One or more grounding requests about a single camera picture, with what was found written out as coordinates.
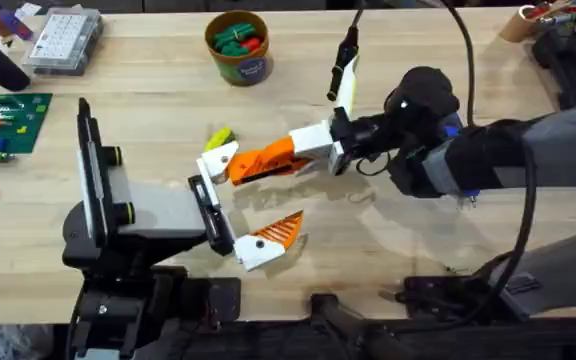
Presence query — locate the orange ribbed wedge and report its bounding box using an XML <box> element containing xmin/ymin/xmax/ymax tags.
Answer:
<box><xmin>226</xmin><ymin>155</ymin><xmax>300</xmax><ymax>187</ymax></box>

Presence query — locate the yellow-green toy vegetable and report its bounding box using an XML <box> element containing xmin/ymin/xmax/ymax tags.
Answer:
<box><xmin>203</xmin><ymin>126</ymin><xmax>238</xmax><ymax>153</ymax></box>

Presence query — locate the right wrist plate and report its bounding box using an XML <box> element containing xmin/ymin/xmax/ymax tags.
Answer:
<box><xmin>335</xmin><ymin>54</ymin><xmax>361</xmax><ymax>120</ymax></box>

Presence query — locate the left wrist black plate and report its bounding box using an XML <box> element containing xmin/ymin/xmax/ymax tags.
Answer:
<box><xmin>76</xmin><ymin>97</ymin><xmax>111</xmax><ymax>249</ymax></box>

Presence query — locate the brown tub with toys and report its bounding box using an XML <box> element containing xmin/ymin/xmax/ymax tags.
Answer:
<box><xmin>204</xmin><ymin>9</ymin><xmax>275</xmax><ymax>88</ymax></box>

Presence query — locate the black case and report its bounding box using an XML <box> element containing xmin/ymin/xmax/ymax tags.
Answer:
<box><xmin>531</xmin><ymin>24</ymin><xmax>576</xmax><ymax>112</ymax></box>

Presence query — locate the green board with blocks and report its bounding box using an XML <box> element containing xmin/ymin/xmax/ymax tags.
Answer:
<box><xmin>0</xmin><ymin>92</ymin><xmax>54</xmax><ymax>164</ymax></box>

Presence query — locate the heap of tools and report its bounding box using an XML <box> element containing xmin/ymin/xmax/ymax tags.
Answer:
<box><xmin>531</xmin><ymin>0</ymin><xmax>576</xmax><ymax>30</ymax></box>

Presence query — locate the clear plastic parts box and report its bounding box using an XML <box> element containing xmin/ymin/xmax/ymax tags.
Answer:
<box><xmin>21</xmin><ymin>5</ymin><xmax>105</xmax><ymax>78</ymax></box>

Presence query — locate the purple tool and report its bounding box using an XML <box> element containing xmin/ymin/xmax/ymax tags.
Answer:
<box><xmin>0</xmin><ymin>0</ymin><xmax>35</xmax><ymax>42</ymax></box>

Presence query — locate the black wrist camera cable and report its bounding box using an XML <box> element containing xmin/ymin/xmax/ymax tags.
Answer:
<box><xmin>325</xmin><ymin>0</ymin><xmax>368</xmax><ymax>103</ymax></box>

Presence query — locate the thick black cable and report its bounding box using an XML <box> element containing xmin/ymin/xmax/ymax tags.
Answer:
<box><xmin>437</xmin><ymin>0</ymin><xmax>540</xmax><ymax>321</ymax></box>

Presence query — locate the black rail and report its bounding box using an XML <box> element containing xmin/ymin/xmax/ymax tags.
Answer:
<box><xmin>67</xmin><ymin>293</ymin><xmax>576</xmax><ymax>360</ymax></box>

